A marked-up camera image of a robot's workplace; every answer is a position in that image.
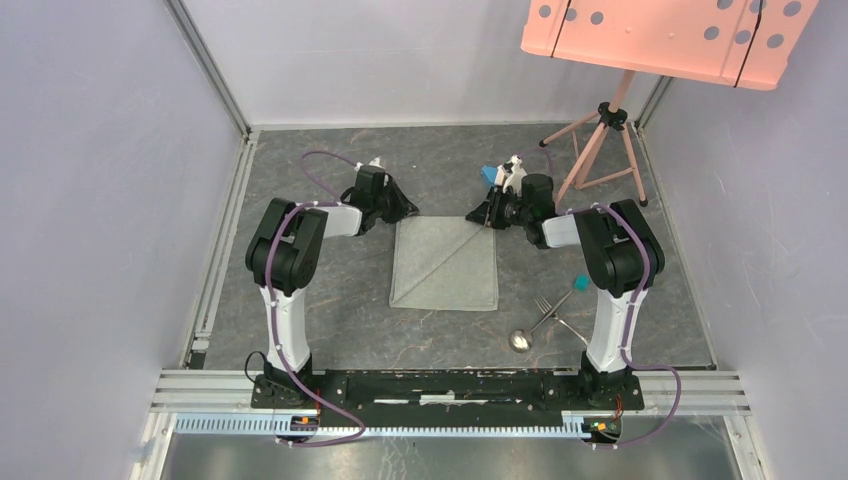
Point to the white slotted cable duct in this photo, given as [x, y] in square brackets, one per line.
[286, 426]

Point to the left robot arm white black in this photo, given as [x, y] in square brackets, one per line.
[283, 257]

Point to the grey cloth napkin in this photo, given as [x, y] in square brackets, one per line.
[444, 263]

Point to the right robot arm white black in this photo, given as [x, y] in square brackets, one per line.
[622, 257]

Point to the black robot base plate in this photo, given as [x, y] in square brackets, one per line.
[431, 399]

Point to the pink music stand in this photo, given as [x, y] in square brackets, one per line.
[739, 44]

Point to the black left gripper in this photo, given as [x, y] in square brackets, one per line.
[404, 208]

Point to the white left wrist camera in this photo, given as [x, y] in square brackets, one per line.
[374, 163]

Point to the silver spoon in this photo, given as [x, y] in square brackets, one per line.
[521, 340]

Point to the silver fork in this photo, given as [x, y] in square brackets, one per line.
[563, 318]

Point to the blue and white block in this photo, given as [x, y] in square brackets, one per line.
[489, 175]

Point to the teal cube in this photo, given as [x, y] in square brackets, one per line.
[581, 282]

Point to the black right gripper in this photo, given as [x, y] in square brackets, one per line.
[496, 198]

